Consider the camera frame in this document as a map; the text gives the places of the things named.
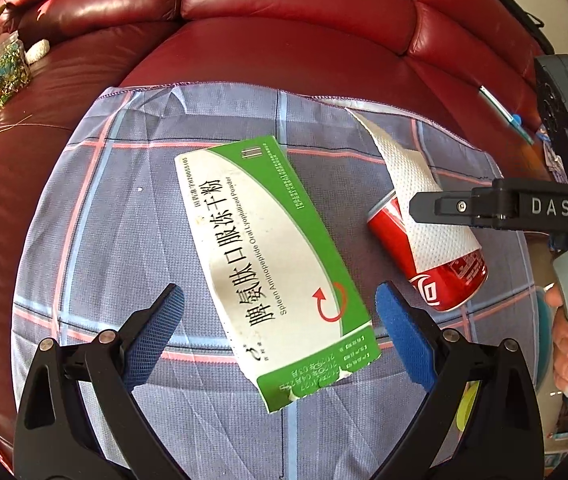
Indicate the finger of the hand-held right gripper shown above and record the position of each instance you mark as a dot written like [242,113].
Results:
[444,207]

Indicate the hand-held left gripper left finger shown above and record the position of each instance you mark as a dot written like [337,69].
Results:
[156,335]

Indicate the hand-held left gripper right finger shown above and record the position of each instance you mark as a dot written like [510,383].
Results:
[404,335]

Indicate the white paper towel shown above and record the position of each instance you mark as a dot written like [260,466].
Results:
[404,160]

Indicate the red soda can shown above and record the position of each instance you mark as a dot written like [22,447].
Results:
[444,285]

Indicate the green plastic bottle lid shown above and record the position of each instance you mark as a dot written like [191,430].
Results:
[470,402]

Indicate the green and white carton box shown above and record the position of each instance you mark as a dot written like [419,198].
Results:
[264,260]

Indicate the plaid blue-grey cloth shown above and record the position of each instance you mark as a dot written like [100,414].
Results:
[113,210]

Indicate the red leather sofa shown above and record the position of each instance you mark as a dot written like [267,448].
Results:
[289,50]

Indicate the jar of glittery bits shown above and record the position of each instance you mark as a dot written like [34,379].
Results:
[6,75]

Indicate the small white lumpy object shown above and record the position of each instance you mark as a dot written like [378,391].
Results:
[38,51]

